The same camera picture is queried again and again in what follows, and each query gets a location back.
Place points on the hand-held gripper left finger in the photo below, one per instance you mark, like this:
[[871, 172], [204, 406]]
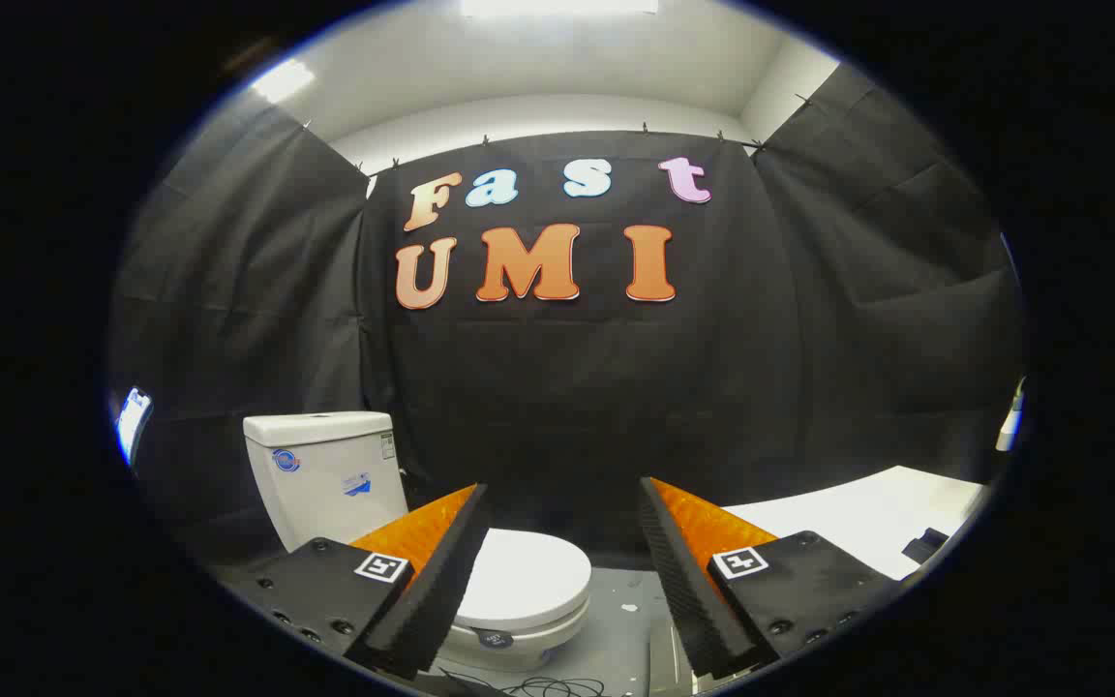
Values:
[[446, 581]]

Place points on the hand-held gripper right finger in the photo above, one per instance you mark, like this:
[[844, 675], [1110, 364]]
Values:
[[678, 581]]

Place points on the white toilet bowl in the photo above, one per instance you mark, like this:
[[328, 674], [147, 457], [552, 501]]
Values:
[[519, 653]]

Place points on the white toilet tank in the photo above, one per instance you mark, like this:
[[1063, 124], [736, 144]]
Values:
[[325, 484]]

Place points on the white panelled cabinet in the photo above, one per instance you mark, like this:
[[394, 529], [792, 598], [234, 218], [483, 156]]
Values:
[[858, 523]]

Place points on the black backdrop cloth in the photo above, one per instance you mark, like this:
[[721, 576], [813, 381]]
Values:
[[567, 387]]

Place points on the small black object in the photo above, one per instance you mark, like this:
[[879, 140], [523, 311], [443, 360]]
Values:
[[925, 546]]

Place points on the white round table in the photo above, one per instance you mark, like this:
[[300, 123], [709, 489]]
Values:
[[1009, 426]]

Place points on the rectangular ceiling light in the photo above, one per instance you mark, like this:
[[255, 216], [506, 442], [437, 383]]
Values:
[[557, 6], [284, 79]]

